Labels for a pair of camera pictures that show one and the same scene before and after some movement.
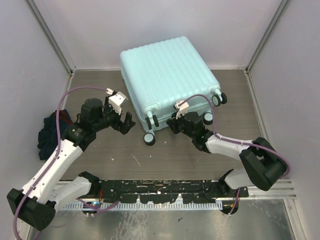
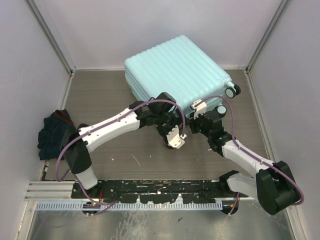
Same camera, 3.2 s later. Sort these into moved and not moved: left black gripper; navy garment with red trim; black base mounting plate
Moved: left black gripper
Not moved: navy garment with red trim; black base mounting plate
